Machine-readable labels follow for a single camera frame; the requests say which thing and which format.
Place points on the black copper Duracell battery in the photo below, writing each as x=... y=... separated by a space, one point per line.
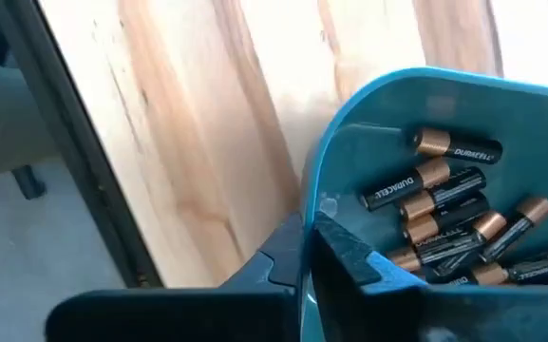
x=454 y=190
x=449 y=216
x=404 y=259
x=463 y=237
x=451 y=265
x=404 y=185
x=515 y=228
x=459 y=147
x=534 y=263
x=485 y=274

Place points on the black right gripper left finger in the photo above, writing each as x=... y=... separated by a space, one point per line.
x=207 y=318

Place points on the black table frame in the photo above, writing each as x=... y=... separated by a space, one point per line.
x=81 y=157

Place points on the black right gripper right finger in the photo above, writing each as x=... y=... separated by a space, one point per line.
x=421 y=318

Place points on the grey panel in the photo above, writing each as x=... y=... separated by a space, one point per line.
x=3 y=123

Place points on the blue-green plastic bin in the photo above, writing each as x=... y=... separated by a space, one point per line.
x=515 y=109

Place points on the black foot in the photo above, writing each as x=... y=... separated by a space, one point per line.
x=29 y=183

